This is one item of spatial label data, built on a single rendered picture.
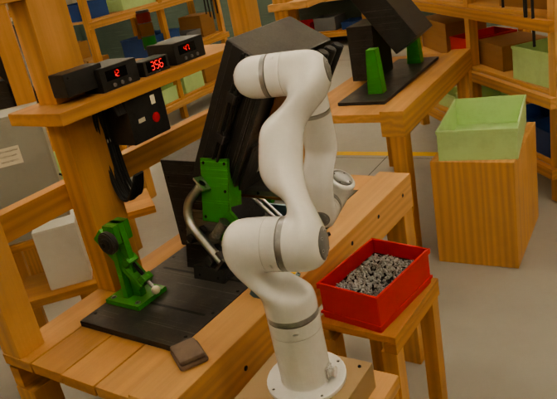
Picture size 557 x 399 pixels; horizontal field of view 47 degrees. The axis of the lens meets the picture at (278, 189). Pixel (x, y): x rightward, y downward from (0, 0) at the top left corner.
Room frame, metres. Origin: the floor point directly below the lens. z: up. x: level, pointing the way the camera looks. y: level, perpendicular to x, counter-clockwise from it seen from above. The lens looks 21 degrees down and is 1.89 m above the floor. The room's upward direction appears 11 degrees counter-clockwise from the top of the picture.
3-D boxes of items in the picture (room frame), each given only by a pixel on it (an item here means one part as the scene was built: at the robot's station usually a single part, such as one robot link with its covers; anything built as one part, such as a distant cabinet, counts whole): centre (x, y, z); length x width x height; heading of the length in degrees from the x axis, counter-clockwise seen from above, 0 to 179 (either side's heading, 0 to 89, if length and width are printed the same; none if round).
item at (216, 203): (1.99, 0.18, 1.17); 0.13 x 0.12 x 0.20; 143
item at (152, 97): (2.12, 0.42, 1.42); 0.17 x 0.12 x 0.15; 143
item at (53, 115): (2.24, 0.39, 1.52); 0.90 x 0.25 x 0.04; 143
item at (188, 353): (1.47, 0.32, 0.91); 0.10 x 0.08 x 0.03; 21
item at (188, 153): (2.26, 0.23, 1.07); 0.30 x 0.18 x 0.34; 143
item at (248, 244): (1.27, 0.05, 1.22); 0.19 x 0.12 x 0.24; 68
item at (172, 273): (2.09, 0.19, 0.89); 1.10 x 0.42 x 0.02; 143
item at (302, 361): (1.26, 0.02, 1.01); 0.19 x 0.19 x 0.18
